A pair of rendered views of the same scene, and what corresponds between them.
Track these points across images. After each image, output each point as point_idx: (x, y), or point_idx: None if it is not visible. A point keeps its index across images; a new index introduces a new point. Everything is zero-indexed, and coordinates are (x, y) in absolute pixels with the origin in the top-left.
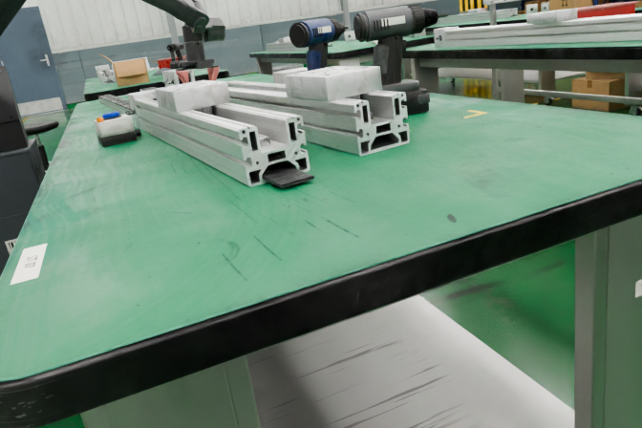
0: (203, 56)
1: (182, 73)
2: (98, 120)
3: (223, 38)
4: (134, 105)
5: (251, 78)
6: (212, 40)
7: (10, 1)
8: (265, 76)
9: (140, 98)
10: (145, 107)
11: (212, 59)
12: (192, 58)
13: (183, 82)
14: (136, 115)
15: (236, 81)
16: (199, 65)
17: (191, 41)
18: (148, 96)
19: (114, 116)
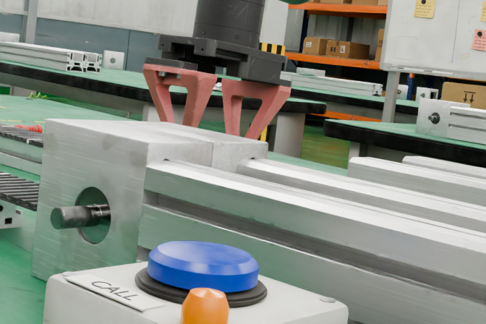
0: (259, 39)
1: (202, 79)
2: (211, 322)
3: None
4: (113, 187)
5: (76, 114)
6: None
7: None
8: (110, 117)
9: (205, 170)
10: (373, 249)
11: (283, 58)
12: (232, 36)
13: (166, 112)
14: (88, 231)
15: (465, 165)
16: (249, 66)
17: None
18: (197, 162)
19: (250, 285)
